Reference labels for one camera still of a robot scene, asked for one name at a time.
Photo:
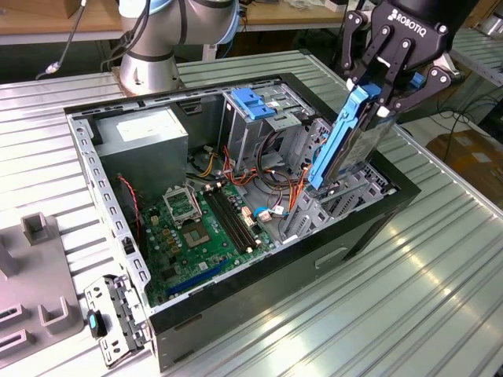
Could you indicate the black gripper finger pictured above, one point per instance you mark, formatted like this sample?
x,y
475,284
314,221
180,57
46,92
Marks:
x,y
428,78
349,43

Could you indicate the silver disk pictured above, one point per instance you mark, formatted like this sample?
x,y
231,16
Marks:
x,y
338,133

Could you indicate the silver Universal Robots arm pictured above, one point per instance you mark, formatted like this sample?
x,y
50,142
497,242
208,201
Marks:
x,y
145,66

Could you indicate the grey metal disk bay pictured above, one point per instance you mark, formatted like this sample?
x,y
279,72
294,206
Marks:
x,y
314,212

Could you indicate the small white box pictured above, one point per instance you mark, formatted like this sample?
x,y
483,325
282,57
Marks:
x,y
336,4

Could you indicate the large brown cardboard box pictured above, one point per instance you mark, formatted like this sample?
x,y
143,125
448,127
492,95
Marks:
x,y
471,165

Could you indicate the blue plastic drive latch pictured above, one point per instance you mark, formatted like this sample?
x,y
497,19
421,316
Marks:
x,y
247,102

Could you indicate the grey metal optical drive cage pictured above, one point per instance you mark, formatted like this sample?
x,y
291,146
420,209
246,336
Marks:
x,y
243,133

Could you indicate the black RAM slot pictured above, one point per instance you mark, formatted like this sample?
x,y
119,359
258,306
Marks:
x,y
233,220
223,220
239,220
228,220

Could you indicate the grey power supply unit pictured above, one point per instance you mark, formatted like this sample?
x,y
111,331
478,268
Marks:
x,y
145,157

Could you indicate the CPU socket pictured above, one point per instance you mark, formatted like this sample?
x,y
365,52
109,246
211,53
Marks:
x,y
196,235

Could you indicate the black open PC case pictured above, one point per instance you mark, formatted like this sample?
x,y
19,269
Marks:
x,y
255,290

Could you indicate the green motherboard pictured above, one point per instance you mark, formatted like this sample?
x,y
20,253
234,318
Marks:
x,y
188,271

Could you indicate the small brown box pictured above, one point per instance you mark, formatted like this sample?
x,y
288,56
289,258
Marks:
x,y
72,8

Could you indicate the blue expansion slot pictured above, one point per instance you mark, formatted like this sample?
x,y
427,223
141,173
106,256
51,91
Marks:
x,y
196,279

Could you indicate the hinged metal slot retainer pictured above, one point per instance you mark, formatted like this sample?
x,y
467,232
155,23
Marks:
x,y
96,292

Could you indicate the grey parts rack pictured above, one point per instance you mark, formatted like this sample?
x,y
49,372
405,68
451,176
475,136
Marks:
x,y
39,267

